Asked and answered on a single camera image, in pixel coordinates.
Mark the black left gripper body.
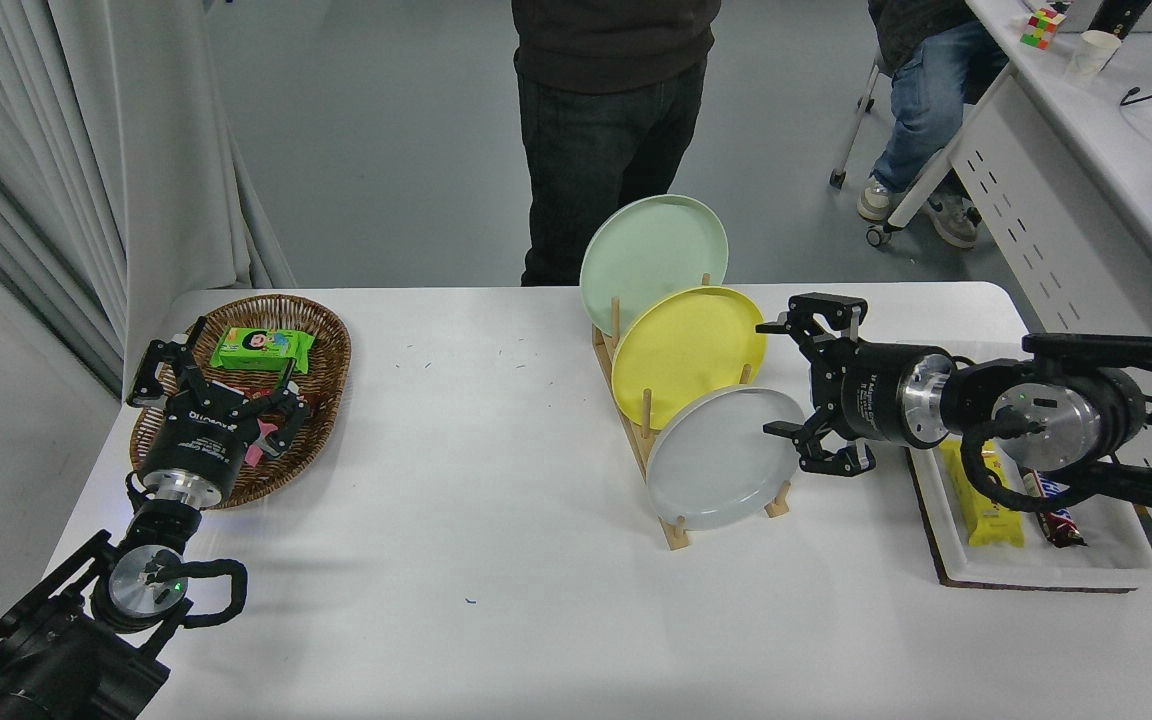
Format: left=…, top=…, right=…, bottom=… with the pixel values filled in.
left=140, top=390, right=261, bottom=485

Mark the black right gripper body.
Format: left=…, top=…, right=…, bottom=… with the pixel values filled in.
left=812, top=338, right=917, bottom=448

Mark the grey plate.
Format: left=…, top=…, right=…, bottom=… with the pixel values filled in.
left=645, top=386, right=808, bottom=531

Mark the yellow plate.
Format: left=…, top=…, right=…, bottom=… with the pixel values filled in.
left=610, top=286, right=768, bottom=431

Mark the wooden plate rack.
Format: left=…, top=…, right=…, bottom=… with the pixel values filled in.
left=591, top=272, right=793, bottom=551

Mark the pale green plate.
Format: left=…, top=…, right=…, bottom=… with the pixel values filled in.
left=578, top=194, right=729, bottom=323

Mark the pink wrapper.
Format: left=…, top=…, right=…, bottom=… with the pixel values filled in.
left=244, top=420, right=282, bottom=468

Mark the green snack pack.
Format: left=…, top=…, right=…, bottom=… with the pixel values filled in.
left=210, top=326, right=315, bottom=375

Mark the brown wicker basket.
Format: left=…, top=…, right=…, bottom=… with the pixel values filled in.
left=129, top=294, right=352, bottom=511

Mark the yellow snack bar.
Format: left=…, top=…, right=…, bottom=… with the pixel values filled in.
left=939, top=440, right=1025, bottom=549

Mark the white wheeled chair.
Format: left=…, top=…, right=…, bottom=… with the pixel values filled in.
left=829, top=60, right=1012, bottom=249

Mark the white tray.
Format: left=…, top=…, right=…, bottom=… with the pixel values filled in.
left=884, top=340, right=1152, bottom=591

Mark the brown Snickers bar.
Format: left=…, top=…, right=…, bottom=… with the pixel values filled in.
left=1021, top=470, right=1087, bottom=548

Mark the seated person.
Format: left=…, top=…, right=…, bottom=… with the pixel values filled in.
left=856, top=0, right=1012, bottom=249

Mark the grey curtain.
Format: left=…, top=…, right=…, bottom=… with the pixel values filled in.
left=0, top=0, right=297, bottom=401

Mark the white perforated side desk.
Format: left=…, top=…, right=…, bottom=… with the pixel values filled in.
left=946, top=0, right=1152, bottom=581

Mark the standing person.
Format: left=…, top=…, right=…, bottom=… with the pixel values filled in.
left=511, top=0, right=722, bottom=288

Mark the colourful puzzle cube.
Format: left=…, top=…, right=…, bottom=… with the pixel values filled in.
left=1019, top=8, right=1067, bottom=49

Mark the white paper cup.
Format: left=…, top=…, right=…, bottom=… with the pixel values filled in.
left=1064, top=30, right=1122, bottom=81

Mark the black desk object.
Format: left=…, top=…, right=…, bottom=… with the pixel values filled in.
left=1086, top=0, right=1152, bottom=39

